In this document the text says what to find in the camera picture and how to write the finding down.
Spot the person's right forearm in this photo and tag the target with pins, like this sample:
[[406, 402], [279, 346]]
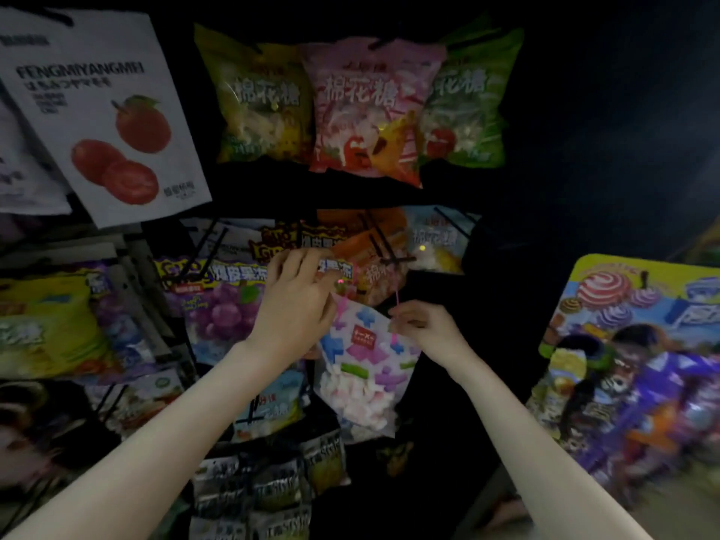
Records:
[[540, 455]]

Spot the colourful lollipop display stand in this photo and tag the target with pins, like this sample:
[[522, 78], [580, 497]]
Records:
[[630, 332]]

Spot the green marshmallow bag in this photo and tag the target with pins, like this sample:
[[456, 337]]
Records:
[[473, 101]]

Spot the orange snack bag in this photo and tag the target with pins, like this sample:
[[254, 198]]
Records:
[[371, 247]]

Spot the row of small yellow pouches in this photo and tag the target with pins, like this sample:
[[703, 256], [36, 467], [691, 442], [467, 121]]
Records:
[[276, 483]]

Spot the white red fruit bag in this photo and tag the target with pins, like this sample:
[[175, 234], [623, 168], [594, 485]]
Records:
[[101, 118]]

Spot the person's left forearm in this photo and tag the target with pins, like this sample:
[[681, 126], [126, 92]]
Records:
[[158, 444]]

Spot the blue orange marshmallow bag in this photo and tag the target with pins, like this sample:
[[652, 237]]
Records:
[[444, 236]]

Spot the person's right hand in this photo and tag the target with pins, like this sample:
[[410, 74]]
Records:
[[437, 334]]

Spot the yellow marshmallow bag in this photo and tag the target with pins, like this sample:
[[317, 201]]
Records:
[[259, 101], [45, 332]]

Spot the pink marshmallow bag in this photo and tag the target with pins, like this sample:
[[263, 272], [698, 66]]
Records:
[[366, 107]]

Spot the person's left hand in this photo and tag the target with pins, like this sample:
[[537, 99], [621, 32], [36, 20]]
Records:
[[295, 309]]

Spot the purple grape jelly bag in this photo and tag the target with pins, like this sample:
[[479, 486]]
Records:
[[124, 332], [214, 315]]

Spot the pastel cube marshmallow bag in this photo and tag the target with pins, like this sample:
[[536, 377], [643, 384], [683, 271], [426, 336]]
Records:
[[360, 377]]

